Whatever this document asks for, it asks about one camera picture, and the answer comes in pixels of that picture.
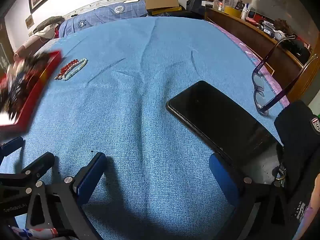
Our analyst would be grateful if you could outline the purple eyeglasses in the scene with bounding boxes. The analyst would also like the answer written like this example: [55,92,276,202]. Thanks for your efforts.
[251,35,319,117]

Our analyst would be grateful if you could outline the white spray bottle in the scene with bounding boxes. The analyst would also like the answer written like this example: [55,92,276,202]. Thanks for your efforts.
[247,0,260,13]

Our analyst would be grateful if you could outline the flat gold box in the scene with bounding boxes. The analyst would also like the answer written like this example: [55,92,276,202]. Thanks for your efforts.
[151,7,183,15]

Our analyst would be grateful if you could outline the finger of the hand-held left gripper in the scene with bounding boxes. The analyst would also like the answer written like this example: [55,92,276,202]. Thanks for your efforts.
[0,152,55,188]
[0,137,25,160]

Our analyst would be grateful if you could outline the red bead bracelet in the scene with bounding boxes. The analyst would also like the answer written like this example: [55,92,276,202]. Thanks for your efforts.
[54,59,79,80]

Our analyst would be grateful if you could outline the pale white bead bracelet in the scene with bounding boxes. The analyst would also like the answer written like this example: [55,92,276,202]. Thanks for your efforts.
[62,58,88,81]

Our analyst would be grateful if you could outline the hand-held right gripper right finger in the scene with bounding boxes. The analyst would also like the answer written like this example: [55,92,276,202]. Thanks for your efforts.
[209,152,290,240]

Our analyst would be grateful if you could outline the blue bed blanket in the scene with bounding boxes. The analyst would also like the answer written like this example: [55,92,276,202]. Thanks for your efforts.
[0,16,290,240]

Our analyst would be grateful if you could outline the wooden side cabinet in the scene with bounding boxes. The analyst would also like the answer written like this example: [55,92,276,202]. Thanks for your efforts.
[205,6,320,100]

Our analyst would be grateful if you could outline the pile of folded clothes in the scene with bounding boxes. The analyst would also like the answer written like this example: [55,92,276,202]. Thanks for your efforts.
[32,16,65,37]

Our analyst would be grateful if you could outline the brown cardboard box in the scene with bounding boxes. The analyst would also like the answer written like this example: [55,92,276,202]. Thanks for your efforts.
[145,0,180,12]

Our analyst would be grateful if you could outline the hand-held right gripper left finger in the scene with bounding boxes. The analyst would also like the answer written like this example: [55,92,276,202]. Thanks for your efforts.
[25,152,108,240]

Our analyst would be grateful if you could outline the red and white tray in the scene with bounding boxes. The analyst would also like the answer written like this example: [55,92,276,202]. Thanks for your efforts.
[0,50,62,133]

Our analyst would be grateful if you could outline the black garment with patch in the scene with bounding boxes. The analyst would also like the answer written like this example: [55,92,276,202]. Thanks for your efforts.
[274,100,320,240]

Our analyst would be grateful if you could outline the black smartphone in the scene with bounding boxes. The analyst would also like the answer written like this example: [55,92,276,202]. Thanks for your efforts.
[166,80,284,167]

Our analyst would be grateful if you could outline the black bag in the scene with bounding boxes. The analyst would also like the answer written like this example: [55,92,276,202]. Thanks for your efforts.
[186,0,207,13]

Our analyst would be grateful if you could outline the metal key ring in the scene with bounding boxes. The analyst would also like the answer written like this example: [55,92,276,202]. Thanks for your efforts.
[272,162,287,187]

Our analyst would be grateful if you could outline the colourful printed cloth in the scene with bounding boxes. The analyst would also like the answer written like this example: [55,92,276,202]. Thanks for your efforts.
[9,226,59,240]

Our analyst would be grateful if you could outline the clear plastic pitcher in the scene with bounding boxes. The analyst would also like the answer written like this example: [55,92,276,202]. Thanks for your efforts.
[216,0,237,12]

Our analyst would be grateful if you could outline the blue plaid pillow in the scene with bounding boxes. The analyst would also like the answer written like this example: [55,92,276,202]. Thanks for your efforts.
[59,12,110,38]
[94,0,147,20]

